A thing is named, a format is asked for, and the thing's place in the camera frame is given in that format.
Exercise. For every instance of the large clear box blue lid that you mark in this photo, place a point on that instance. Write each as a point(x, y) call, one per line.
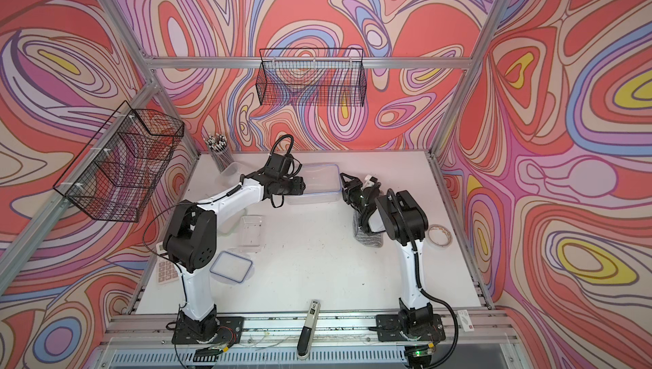
point(323, 185)

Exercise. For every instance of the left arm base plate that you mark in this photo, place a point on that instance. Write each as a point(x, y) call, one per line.
point(218, 330)

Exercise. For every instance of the small clear box blue lid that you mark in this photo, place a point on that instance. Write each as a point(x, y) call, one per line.
point(250, 235)

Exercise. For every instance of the tape roll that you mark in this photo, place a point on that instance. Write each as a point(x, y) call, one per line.
point(439, 236)

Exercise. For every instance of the translucent green lunch box lid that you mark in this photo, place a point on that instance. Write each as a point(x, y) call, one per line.
point(229, 226)

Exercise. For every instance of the mesh pen cup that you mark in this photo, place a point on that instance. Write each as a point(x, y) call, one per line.
point(218, 147)

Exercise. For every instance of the white calculator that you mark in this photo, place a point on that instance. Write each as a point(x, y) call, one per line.
point(166, 272)

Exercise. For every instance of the small blue rimmed lid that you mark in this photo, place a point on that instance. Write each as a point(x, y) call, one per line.
point(231, 267)

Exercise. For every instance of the black wire basket back wall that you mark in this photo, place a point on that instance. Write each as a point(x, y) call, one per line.
point(303, 76)

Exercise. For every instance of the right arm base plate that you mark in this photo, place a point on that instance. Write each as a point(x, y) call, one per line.
point(392, 328)

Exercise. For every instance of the black wire basket wall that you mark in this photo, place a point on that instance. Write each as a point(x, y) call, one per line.
point(303, 76)
point(124, 171)

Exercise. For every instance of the black white marker pen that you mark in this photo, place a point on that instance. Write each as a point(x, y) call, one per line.
point(309, 328)

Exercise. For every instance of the grey striped cloth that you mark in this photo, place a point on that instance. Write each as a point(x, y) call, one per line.
point(371, 233)

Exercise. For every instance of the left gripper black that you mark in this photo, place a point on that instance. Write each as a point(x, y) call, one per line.
point(299, 185)

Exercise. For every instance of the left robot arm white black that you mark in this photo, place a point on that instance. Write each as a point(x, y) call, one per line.
point(191, 237)

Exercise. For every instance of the white red label tag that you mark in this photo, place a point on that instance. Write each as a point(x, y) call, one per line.
point(465, 321)

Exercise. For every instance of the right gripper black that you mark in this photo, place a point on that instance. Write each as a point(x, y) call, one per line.
point(356, 181)

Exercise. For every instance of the black wire basket left wall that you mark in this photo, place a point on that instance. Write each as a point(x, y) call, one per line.
point(124, 171)

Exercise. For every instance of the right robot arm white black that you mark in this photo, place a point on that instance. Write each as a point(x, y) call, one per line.
point(397, 216)

